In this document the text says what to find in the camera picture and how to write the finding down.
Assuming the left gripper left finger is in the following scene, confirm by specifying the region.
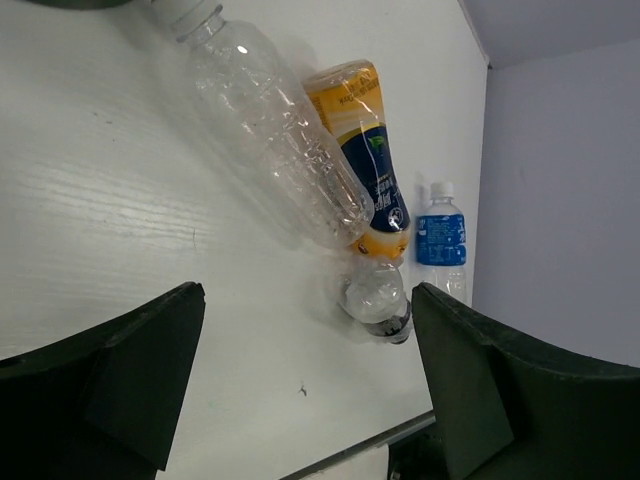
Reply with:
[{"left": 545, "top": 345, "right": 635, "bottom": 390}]
[{"left": 1, "top": 282, "right": 205, "bottom": 479}]

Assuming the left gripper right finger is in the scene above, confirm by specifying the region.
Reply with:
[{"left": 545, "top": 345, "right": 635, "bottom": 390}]
[{"left": 412, "top": 283, "right": 639, "bottom": 479}]

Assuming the clear crinkled bottle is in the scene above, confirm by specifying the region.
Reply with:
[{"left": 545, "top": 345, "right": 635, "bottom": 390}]
[{"left": 150, "top": 1, "right": 374, "bottom": 249}]

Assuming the black cylindrical bin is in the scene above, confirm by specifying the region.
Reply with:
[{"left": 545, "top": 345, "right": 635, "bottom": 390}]
[{"left": 29, "top": 0, "right": 133, "bottom": 11}]

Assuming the clear bottle black label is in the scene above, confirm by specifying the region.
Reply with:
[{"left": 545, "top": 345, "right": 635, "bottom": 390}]
[{"left": 338, "top": 256, "right": 411, "bottom": 345}]

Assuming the blue label water bottle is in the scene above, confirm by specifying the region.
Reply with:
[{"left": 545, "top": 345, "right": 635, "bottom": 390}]
[{"left": 415, "top": 181, "right": 467, "bottom": 303}]

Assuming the orange bottle blue label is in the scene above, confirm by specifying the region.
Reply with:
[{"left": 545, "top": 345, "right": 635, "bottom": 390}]
[{"left": 303, "top": 60, "right": 410, "bottom": 260}]

